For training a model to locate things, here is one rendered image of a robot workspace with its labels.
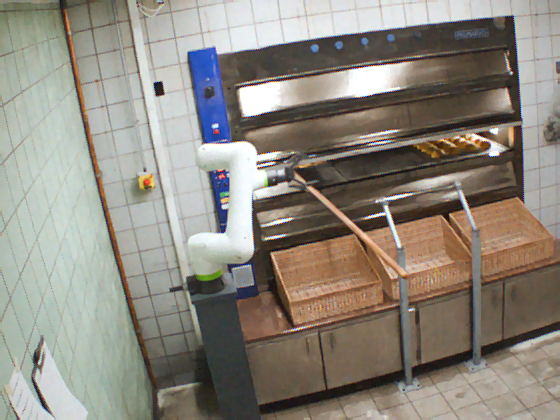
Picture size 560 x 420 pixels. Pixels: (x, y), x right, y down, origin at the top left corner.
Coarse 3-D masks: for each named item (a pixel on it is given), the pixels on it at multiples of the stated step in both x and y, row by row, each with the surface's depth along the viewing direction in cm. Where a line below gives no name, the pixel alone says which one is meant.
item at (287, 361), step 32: (448, 288) 378; (512, 288) 384; (544, 288) 391; (256, 320) 379; (288, 320) 374; (320, 320) 368; (352, 320) 369; (384, 320) 373; (416, 320) 378; (448, 320) 382; (512, 320) 393; (544, 320) 399; (256, 352) 364; (288, 352) 368; (320, 352) 372; (352, 352) 376; (384, 352) 380; (416, 352) 386; (448, 352) 390; (256, 384) 371; (288, 384) 375; (320, 384) 379; (352, 384) 389
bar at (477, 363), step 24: (432, 192) 371; (312, 216) 362; (480, 264) 367; (480, 288) 373; (480, 312) 378; (408, 336) 373; (480, 336) 384; (408, 360) 379; (480, 360) 394; (408, 384) 385
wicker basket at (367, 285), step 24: (336, 240) 407; (288, 264) 403; (312, 264) 406; (336, 264) 408; (360, 264) 407; (288, 288) 404; (312, 288) 405; (336, 288) 401; (360, 288) 368; (288, 312) 376; (312, 312) 367; (336, 312) 371
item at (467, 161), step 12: (480, 156) 414; (492, 156) 413; (504, 156) 415; (420, 168) 408; (432, 168) 408; (444, 168) 409; (360, 180) 403; (372, 180) 402; (384, 180) 404; (300, 192) 398; (324, 192) 399; (264, 204) 394
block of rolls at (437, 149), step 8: (464, 136) 453; (472, 136) 444; (416, 144) 455; (424, 144) 441; (432, 144) 440; (440, 144) 441; (448, 144) 433; (456, 144) 442; (464, 144) 433; (472, 144) 426; (480, 144) 429; (488, 144) 428; (432, 152) 425; (440, 152) 423; (448, 152) 425; (456, 152) 423
